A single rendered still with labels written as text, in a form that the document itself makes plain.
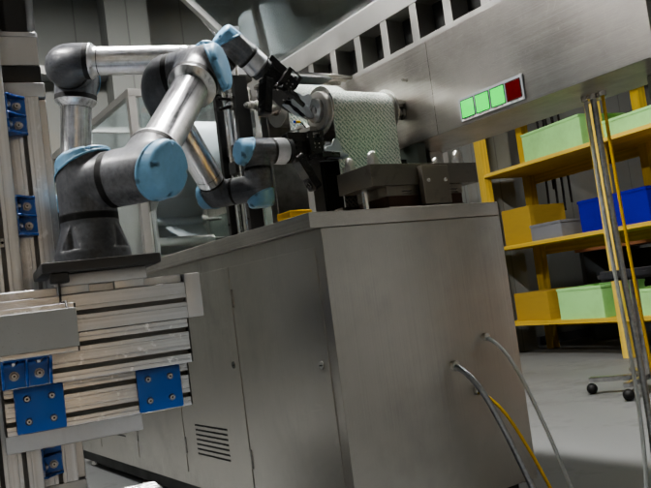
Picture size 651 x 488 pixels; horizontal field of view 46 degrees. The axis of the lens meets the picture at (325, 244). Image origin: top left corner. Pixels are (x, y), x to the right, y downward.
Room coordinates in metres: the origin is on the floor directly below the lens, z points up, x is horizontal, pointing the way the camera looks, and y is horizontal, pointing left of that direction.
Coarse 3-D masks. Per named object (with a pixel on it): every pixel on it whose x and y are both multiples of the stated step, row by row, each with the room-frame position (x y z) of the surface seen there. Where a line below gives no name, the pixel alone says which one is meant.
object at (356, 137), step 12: (336, 120) 2.27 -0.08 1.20; (348, 120) 2.30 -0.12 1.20; (360, 120) 2.32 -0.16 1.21; (336, 132) 2.27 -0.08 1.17; (348, 132) 2.29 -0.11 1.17; (360, 132) 2.32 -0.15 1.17; (372, 132) 2.35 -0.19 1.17; (384, 132) 2.37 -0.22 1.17; (396, 132) 2.40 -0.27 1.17; (348, 144) 2.29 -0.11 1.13; (360, 144) 2.32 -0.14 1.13; (372, 144) 2.34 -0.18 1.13; (384, 144) 2.37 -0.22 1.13; (396, 144) 2.40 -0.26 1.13; (348, 156) 2.29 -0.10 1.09; (360, 156) 2.31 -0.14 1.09; (384, 156) 2.36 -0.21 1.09; (396, 156) 2.39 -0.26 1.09
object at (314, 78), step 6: (300, 72) 2.58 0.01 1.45; (252, 78) 2.57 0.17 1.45; (306, 78) 2.61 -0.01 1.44; (312, 78) 2.62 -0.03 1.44; (318, 78) 2.63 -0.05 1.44; (324, 78) 2.63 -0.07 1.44; (330, 78) 2.65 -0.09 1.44; (336, 78) 2.70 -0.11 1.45; (342, 78) 2.68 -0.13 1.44; (348, 78) 2.69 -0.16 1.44; (258, 84) 2.56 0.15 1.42; (312, 84) 2.69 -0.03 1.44; (318, 84) 2.70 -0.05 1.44; (330, 84) 2.74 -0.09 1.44; (336, 84) 2.75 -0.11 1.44
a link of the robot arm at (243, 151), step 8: (240, 144) 2.07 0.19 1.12; (248, 144) 2.07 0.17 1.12; (256, 144) 2.08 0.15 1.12; (264, 144) 2.09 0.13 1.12; (272, 144) 2.11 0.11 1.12; (232, 152) 2.11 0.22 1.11; (240, 152) 2.07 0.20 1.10; (248, 152) 2.06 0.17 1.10; (256, 152) 2.08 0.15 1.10; (264, 152) 2.09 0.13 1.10; (272, 152) 2.11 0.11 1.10; (240, 160) 2.07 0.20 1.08; (248, 160) 2.07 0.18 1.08; (256, 160) 2.08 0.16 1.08; (264, 160) 2.09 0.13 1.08; (272, 160) 2.12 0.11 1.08
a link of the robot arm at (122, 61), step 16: (64, 48) 2.00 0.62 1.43; (80, 48) 1.99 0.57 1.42; (96, 48) 2.01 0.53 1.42; (112, 48) 2.01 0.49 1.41; (128, 48) 2.01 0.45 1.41; (144, 48) 2.01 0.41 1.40; (160, 48) 2.01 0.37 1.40; (176, 48) 2.01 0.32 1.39; (48, 64) 2.02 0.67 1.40; (64, 64) 2.00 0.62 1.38; (80, 64) 1.99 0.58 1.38; (96, 64) 2.00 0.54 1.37; (112, 64) 2.01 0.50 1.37; (128, 64) 2.01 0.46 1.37; (144, 64) 2.01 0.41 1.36; (64, 80) 2.04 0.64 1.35; (80, 80) 2.06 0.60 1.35
